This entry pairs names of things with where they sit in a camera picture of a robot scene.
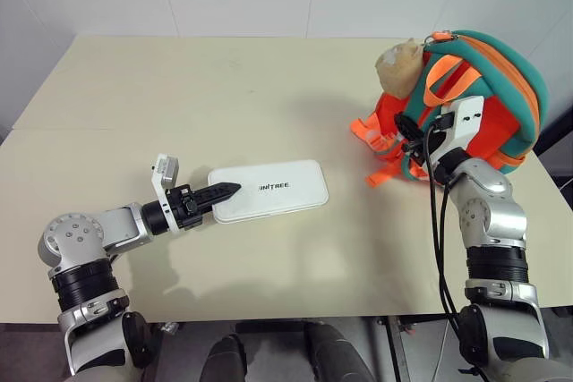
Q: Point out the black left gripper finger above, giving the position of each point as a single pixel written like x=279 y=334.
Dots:
x=219 y=192

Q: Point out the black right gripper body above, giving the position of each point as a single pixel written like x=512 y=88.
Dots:
x=436 y=142

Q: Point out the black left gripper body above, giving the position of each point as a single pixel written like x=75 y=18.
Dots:
x=188 y=209

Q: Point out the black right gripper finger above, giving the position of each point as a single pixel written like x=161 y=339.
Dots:
x=413 y=153
x=408 y=126

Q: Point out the white box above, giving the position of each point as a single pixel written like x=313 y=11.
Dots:
x=273 y=189

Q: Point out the orange and teal backpack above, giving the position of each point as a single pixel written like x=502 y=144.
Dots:
x=501 y=87

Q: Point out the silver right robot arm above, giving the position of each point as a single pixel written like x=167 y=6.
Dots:
x=492 y=221

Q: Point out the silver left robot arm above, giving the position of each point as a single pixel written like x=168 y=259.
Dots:
x=76 y=239

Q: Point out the beige plush toy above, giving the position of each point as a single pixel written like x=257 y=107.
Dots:
x=400 y=69

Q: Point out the dark rounded shape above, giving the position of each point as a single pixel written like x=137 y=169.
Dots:
x=230 y=359
x=336 y=353

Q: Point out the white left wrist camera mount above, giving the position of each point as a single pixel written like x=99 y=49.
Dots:
x=163 y=203

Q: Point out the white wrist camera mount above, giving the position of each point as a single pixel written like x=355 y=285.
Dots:
x=465 y=124
x=163 y=203

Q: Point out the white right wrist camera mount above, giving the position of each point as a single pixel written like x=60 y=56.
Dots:
x=465 y=124

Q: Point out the grey metal table frame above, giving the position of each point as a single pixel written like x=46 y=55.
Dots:
x=414 y=346

